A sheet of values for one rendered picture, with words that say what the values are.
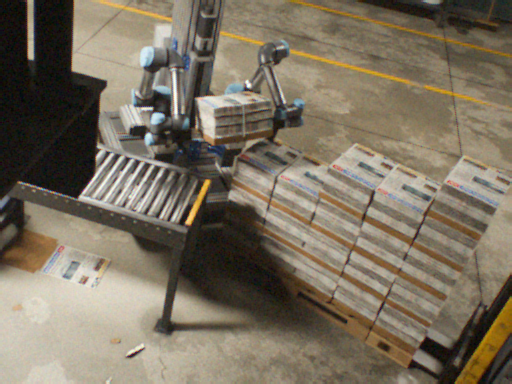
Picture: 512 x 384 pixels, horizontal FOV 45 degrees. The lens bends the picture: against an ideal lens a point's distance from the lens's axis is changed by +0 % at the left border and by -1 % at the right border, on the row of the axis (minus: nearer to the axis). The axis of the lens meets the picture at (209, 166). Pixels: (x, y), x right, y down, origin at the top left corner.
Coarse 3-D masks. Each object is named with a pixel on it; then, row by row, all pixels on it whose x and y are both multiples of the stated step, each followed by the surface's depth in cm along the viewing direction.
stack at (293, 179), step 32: (256, 160) 387; (288, 160) 393; (320, 160) 399; (288, 192) 378; (224, 224) 421; (288, 224) 387; (320, 224) 373; (352, 224) 360; (224, 256) 433; (288, 256) 399; (320, 256) 383; (352, 256) 369; (384, 256) 355; (288, 288) 410; (320, 288) 394; (352, 288) 379; (384, 288) 364; (352, 320) 389
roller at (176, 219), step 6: (192, 180) 365; (198, 180) 367; (192, 186) 360; (186, 192) 355; (192, 192) 357; (186, 198) 350; (180, 204) 345; (186, 204) 347; (180, 210) 341; (174, 216) 336; (180, 216) 338; (174, 222) 332
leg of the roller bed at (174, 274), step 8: (176, 248) 334; (184, 248) 339; (176, 256) 337; (176, 264) 341; (176, 272) 344; (168, 280) 349; (176, 280) 348; (168, 288) 353; (176, 288) 356; (168, 296) 356; (168, 304) 360; (168, 312) 364; (168, 320) 367
